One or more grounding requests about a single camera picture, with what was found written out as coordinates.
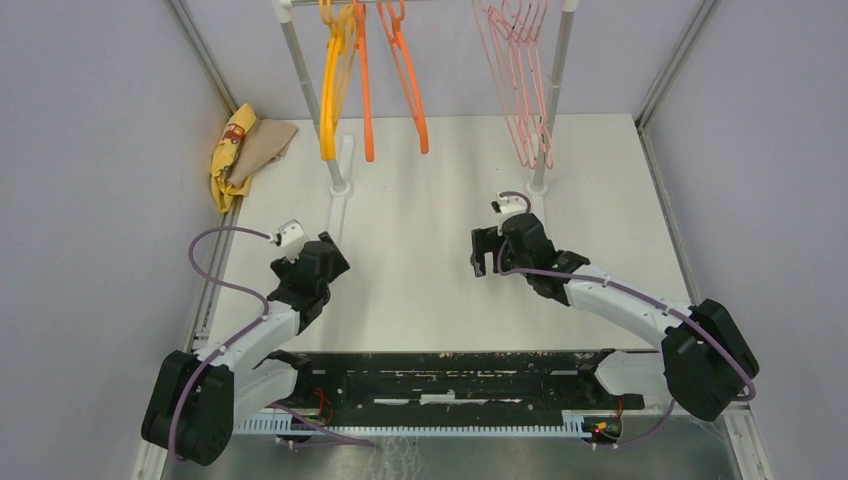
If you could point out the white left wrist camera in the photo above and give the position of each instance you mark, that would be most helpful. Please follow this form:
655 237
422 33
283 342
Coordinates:
290 236

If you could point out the grey rack pole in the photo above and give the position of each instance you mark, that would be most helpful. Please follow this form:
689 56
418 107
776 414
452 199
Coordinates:
568 12
283 11

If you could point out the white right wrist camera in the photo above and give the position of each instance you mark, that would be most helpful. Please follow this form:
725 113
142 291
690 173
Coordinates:
510 206

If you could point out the white rack foot left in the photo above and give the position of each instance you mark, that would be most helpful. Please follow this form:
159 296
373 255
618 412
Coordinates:
341 189

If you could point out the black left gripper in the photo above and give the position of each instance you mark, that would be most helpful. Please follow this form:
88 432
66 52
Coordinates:
283 268

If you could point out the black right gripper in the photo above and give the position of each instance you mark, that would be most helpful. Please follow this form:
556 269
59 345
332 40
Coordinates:
484 240

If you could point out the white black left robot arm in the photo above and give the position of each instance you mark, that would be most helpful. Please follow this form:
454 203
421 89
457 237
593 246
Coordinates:
200 398

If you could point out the orange plastic hanger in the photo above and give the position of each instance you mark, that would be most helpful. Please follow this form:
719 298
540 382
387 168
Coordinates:
359 14
392 15

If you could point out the yellow plastic hanger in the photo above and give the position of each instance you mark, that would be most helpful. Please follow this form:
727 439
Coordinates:
334 49
346 61

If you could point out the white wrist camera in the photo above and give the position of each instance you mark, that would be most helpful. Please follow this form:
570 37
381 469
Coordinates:
510 206
290 236

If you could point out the yellow printed cloth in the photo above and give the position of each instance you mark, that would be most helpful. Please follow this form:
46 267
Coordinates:
225 156

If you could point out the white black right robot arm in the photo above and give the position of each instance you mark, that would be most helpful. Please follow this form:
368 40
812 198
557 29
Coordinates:
706 362

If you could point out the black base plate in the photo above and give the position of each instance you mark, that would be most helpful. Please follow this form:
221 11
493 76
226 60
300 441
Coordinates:
474 388

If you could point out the grey rack pole right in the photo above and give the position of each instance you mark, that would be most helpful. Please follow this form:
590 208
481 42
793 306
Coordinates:
568 12

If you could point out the beige cloth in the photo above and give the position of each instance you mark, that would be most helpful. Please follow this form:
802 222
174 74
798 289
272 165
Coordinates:
266 141

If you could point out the grey rack pole left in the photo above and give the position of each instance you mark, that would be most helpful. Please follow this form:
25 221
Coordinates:
283 11

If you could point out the white slotted cable duct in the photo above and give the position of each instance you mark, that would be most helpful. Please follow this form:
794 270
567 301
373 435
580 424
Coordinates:
279 423

